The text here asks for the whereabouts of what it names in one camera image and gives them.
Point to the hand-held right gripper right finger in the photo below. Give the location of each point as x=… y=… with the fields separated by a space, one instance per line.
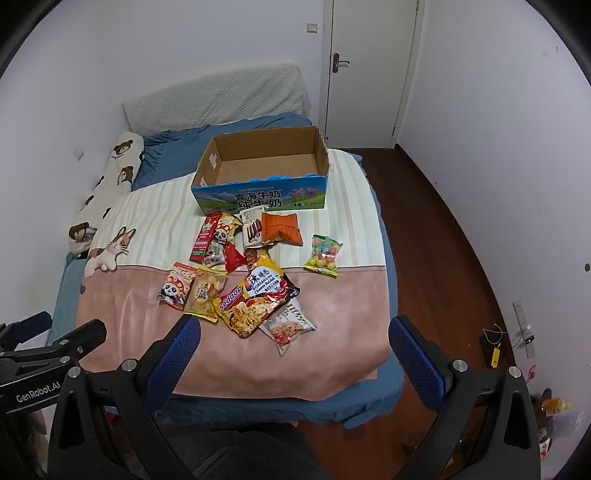
x=415 y=364

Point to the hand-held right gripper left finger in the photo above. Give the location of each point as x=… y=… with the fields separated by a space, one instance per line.
x=175 y=355

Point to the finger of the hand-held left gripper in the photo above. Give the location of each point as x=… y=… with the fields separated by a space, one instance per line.
x=34 y=321
x=78 y=339

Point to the yellow pastry packet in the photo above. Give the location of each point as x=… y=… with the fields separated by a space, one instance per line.
x=203 y=295

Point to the orange panda snack packet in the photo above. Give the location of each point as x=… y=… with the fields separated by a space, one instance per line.
x=175 y=288

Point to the yellow instant noodle packet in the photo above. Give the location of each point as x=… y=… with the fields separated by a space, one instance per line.
x=244 y=316

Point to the long red snack packet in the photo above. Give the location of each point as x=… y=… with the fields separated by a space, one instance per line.
x=203 y=237

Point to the yellow panda snack packet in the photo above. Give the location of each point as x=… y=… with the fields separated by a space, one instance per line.
x=225 y=232

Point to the white sandwich cookie packet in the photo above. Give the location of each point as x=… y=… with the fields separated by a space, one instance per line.
x=253 y=230

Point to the cardboard box with landscape print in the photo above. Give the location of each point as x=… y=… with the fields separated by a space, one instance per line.
x=258 y=201

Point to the yellow tag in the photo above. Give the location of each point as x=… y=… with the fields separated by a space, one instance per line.
x=495 y=357

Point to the cat plush toy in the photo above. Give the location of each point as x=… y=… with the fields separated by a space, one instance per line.
x=111 y=253

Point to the striped pink white blanket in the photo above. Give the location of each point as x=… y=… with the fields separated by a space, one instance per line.
x=332 y=323

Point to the bed with blue sheet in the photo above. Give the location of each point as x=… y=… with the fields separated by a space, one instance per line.
x=277 y=411

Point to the colourful candy ball bag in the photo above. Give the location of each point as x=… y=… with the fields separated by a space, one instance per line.
x=323 y=256

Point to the orange bottle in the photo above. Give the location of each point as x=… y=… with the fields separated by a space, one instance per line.
x=556 y=405

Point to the long bear print pillow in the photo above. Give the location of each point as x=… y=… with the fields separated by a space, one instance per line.
x=115 y=170

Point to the blue pillow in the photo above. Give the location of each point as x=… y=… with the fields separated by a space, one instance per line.
x=175 y=147

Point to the grey textured pillow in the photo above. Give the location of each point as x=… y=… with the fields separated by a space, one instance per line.
x=207 y=101

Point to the white door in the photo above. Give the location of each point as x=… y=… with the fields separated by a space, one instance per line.
x=369 y=69

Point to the white wall socket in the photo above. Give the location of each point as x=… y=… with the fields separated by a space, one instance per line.
x=79 y=153

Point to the white light switch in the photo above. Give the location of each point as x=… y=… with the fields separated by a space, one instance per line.
x=312 y=27

